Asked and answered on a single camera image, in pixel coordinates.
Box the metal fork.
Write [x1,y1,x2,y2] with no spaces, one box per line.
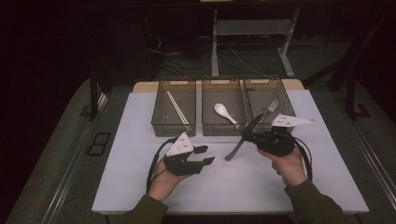
[259,98,280,124]

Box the bundle of black floor cables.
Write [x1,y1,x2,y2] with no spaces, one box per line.
[143,15,213,77]

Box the white table mat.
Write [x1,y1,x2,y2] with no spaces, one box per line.
[92,89,370,216]

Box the hand-held gripper black cable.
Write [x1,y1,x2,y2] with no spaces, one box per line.
[291,136,314,182]
[146,137,179,194]

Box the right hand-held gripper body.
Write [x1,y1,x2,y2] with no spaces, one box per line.
[252,113,316,158]

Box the white metal desk frame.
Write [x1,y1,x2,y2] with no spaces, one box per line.
[210,7,302,78]

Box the left hand-held gripper black cable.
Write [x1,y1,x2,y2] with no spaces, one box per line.
[146,137,179,194]

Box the white floor cable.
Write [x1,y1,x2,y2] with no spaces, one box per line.
[228,46,269,77]

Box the black floor socket frame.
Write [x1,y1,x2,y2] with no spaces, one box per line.
[85,132,112,157]

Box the white chopstick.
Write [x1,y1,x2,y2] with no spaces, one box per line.
[166,90,192,131]
[165,91,191,132]

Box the right hand-held gripper black cable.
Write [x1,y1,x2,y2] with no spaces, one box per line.
[291,136,314,182]

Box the metal table knife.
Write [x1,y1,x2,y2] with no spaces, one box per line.
[224,112,266,162]

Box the metal floor rail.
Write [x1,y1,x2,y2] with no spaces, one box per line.
[338,102,396,202]
[40,92,108,224]

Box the smoky clear plastic bin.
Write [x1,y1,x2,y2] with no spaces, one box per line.
[201,77,248,137]
[242,77,299,136]
[150,77,197,138]

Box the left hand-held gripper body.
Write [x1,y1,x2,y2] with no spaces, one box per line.
[163,132,204,177]

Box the black metal stand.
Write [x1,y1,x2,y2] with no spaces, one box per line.
[88,66,108,122]
[345,76,372,121]

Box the white ceramic spoon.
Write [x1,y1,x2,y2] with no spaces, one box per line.
[213,103,242,130]

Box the person's left hand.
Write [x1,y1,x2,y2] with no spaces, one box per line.
[147,158,191,203]

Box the person's right hand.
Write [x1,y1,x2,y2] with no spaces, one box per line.
[257,146,308,189]

